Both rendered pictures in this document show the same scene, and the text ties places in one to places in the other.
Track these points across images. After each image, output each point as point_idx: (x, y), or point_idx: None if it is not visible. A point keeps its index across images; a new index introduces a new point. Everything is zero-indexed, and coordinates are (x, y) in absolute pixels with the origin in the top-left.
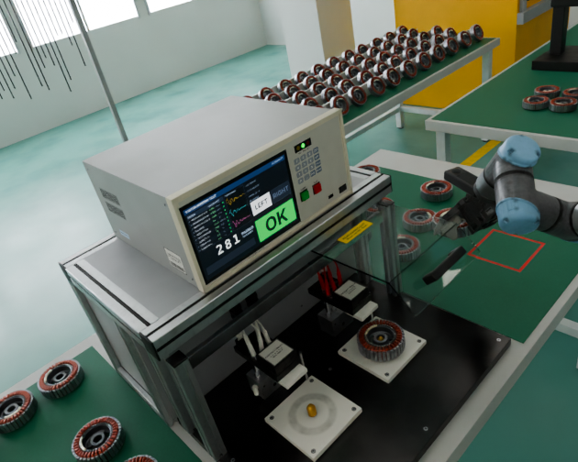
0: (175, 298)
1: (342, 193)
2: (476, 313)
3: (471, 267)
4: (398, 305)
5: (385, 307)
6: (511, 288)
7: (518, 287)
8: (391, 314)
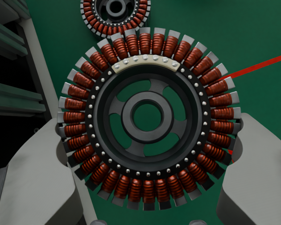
0: None
1: None
2: (113, 211)
3: (184, 117)
4: (19, 138)
5: (2, 129)
6: (197, 198)
7: (208, 204)
8: None
